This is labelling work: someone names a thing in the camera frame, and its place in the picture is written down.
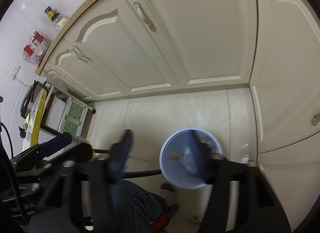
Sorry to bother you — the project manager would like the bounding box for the brown rice cooker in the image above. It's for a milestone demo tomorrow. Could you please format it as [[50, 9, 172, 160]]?
[[20, 80, 47, 118]]

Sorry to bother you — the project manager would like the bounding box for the crumpled patterned wrapper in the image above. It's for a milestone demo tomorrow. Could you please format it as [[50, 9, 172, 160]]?
[[189, 213, 202, 227]]

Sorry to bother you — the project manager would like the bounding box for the small jar yellow label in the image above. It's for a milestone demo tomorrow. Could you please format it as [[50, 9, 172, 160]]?
[[44, 6, 60, 22]]

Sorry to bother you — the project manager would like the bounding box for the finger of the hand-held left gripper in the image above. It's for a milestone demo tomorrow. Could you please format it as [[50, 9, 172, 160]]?
[[10, 132, 73, 164], [37, 141, 93, 171]]

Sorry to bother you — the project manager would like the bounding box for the red stool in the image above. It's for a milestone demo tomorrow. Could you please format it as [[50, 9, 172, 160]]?
[[150, 213, 170, 233]]

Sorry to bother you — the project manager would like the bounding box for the grey storage trolley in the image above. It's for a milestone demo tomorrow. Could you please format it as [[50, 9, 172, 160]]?
[[41, 85, 97, 136]]

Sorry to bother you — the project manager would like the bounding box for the blue plastic bin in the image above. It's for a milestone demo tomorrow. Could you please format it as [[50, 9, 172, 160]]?
[[159, 127, 223, 190]]

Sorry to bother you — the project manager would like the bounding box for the clear plastic bag red print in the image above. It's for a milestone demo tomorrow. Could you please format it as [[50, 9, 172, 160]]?
[[180, 135, 215, 176]]

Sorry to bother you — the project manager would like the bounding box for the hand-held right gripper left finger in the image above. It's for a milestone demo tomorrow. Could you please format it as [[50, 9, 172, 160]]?
[[27, 129, 135, 233]]

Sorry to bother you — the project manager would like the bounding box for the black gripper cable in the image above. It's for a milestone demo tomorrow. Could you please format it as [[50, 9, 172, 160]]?
[[0, 122, 28, 233]]

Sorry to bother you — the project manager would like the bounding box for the white power cable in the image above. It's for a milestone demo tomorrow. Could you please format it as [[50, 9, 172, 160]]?
[[14, 76, 33, 88]]

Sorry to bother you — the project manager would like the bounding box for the white wall socket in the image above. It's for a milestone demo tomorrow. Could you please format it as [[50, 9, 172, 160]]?
[[9, 63, 21, 79]]

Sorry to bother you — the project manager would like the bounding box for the person's jeans leg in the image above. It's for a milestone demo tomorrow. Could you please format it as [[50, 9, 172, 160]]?
[[110, 180, 170, 233]]

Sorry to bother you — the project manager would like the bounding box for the wire dish rack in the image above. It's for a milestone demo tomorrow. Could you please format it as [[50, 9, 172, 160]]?
[[22, 31, 47, 64]]

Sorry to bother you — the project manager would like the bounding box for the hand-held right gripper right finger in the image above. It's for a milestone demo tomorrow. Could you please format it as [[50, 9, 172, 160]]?
[[189, 129, 292, 233]]

